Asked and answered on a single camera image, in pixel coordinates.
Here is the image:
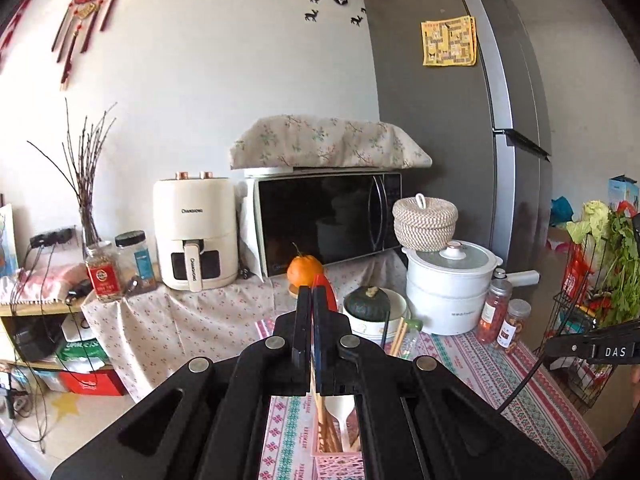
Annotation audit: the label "black power strip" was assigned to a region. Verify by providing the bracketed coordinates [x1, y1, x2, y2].
[29, 227, 76, 250]

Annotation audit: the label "jar of red goji berries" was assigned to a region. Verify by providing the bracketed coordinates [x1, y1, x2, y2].
[476, 277, 513, 345]

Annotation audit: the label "white electric pot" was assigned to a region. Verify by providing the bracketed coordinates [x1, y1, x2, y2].
[402, 240, 541, 336]

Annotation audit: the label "jar of dried fruit slices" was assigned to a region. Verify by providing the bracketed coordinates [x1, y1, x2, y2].
[496, 299, 532, 353]

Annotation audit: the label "dark green pumpkin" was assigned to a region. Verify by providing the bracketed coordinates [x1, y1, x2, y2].
[343, 286, 393, 322]

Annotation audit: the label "cream air fryer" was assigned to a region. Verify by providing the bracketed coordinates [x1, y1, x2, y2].
[152, 171, 240, 292]

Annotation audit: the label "green leafy vegetables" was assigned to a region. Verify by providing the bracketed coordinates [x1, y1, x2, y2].
[565, 200, 640, 328]

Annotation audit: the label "pink towel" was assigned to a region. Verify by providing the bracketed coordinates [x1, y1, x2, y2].
[0, 262, 88, 306]

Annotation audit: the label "black microwave oven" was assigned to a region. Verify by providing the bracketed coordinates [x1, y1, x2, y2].
[244, 170, 408, 281]

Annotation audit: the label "black lid blue label jar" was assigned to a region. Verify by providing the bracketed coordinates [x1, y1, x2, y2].
[115, 231, 155, 293]

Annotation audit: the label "teal plastic bag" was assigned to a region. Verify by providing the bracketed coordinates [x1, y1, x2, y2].
[550, 196, 575, 228]

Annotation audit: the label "patterned striped tablecloth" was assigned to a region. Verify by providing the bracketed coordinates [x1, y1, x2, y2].
[255, 317, 608, 480]

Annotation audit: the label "yellow printed paper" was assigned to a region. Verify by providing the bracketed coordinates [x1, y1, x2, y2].
[421, 16, 477, 67]

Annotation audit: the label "red plastic spoon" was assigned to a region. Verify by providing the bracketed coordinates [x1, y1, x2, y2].
[312, 274, 338, 313]

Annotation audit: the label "orange with stem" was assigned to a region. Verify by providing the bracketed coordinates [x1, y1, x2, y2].
[286, 242, 325, 288]

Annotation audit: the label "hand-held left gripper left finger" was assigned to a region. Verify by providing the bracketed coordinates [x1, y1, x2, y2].
[50, 285, 313, 480]

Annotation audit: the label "floral microwave cover cloth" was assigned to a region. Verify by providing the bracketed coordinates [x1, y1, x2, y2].
[229, 115, 433, 171]

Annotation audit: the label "glass vase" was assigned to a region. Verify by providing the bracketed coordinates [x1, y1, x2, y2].
[80, 205, 103, 256]

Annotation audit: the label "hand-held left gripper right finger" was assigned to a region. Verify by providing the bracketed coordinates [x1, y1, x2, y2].
[312, 285, 573, 480]

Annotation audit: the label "floral cabinet cloth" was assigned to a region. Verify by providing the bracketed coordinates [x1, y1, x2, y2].
[80, 250, 411, 403]

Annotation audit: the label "black cable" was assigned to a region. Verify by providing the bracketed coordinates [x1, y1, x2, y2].
[500, 347, 548, 413]

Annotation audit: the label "red label spice jar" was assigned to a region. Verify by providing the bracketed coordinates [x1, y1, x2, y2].
[84, 241, 123, 302]

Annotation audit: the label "white floral ceramic dish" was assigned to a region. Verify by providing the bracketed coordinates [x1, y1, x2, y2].
[345, 290, 423, 346]

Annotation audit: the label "dry branches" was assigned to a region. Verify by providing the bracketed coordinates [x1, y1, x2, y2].
[27, 97, 118, 241]

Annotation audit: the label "white plastic spoon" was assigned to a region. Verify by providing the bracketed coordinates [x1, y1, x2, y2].
[327, 394, 357, 453]

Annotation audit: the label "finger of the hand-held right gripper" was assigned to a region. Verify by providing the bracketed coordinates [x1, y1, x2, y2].
[544, 321, 640, 359]

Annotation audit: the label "pink perforated utensil holder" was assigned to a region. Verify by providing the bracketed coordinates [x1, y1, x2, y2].
[310, 395, 363, 480]

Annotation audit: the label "grey refrigerator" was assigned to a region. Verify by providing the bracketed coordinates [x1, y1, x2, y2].
[357, 0, 553, 271]

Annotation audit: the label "red box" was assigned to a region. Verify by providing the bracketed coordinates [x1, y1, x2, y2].
[60, 367, 126, 397]

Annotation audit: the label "woven lidded basket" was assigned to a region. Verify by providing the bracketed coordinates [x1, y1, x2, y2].
[392, 193, 458, 252]

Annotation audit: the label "red snack packets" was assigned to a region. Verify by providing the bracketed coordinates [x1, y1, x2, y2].
[562, 245, 593, 301]

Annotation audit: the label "plain black chopstick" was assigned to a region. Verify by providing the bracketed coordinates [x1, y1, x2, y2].
[380, 302, 393, 350]

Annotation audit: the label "blue cardboard box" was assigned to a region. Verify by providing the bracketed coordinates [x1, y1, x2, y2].
[607, 175, 640, 211]

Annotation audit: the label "black wire rack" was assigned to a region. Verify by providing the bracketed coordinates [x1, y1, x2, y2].
[532, 220, 640, 413]

